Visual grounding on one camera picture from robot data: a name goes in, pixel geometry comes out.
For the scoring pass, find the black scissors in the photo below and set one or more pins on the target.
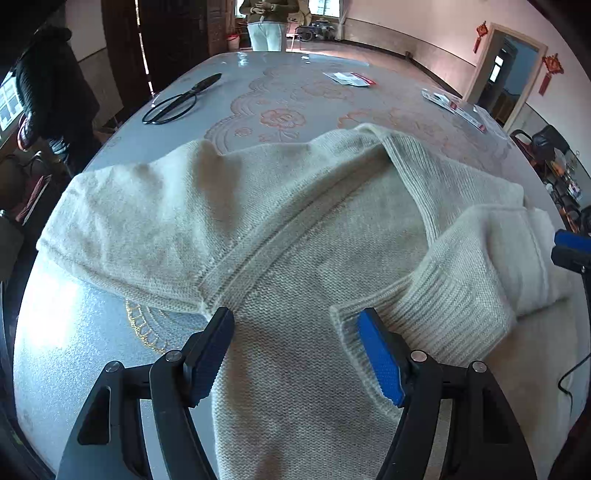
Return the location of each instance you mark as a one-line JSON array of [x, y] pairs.
[[205, 83]]

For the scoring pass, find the end wall window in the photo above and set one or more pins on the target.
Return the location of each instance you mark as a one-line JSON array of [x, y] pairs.
[[325, 5]]

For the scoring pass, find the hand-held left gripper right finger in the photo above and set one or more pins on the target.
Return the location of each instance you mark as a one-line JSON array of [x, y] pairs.
[[381, 360]]

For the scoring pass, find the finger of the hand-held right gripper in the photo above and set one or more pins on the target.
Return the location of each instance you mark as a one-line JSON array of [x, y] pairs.
[[572, 242]]

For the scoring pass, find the beige door frame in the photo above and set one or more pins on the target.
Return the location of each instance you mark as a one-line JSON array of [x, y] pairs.
[[521, 37]]

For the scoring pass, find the torn red white packaging card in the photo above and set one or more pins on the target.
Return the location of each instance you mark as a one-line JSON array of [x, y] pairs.
[[355, 79]]

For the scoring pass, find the large red knot decoration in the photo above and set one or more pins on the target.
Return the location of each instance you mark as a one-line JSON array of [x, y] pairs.
[[552, 64]]

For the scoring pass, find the parked bicycle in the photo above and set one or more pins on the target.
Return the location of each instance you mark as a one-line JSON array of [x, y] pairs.
[[321, 30]]

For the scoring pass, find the cream knit sweater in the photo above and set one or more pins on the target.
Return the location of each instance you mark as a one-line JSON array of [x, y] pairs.
[[300, 277]]

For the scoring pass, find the dark wooden door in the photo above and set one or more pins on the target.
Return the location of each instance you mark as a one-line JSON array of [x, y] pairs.
[[171, 41]]

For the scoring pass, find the long red white packaging card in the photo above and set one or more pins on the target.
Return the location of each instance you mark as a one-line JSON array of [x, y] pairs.
[[471, 119]]

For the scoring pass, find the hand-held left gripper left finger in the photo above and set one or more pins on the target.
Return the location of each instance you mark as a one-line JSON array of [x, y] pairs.
[[207, 364]]

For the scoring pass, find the small red knot decoration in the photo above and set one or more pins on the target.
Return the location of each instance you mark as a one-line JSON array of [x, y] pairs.
[[481, 30]]

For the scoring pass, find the large multi pane window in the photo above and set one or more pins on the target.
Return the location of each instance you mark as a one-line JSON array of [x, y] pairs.
[[9, 101]]

